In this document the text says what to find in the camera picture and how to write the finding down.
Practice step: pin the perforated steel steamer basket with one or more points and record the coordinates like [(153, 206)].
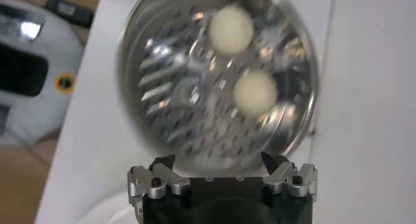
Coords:
[(169, 98)]

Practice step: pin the black rectangular block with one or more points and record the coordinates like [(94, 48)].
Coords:
[(70, 12)]

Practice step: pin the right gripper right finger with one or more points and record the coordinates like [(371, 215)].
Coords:
[(282, 176)]

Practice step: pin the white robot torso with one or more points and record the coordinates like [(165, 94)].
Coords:
[(32, 115)]

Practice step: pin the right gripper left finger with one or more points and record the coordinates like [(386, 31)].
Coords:
[(162, 180)]

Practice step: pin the white main table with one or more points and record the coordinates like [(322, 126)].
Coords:
[(91, 147)]

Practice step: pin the white steamed baozi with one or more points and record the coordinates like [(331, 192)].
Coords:
[(230, 29), (255, 93)]

